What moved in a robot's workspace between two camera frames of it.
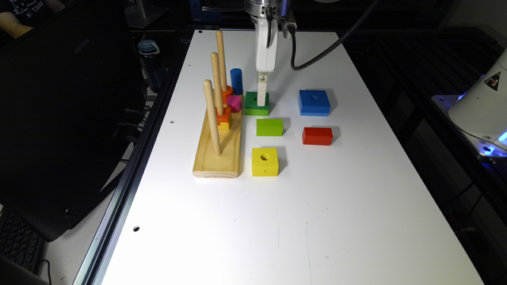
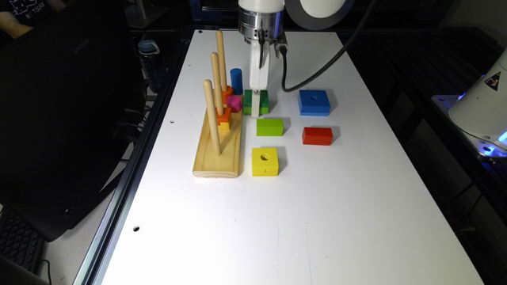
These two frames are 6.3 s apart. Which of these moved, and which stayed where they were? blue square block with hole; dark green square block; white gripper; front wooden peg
Moved: white gripper
Stayed: front wooden peg; dark green square block; blue square block with hole
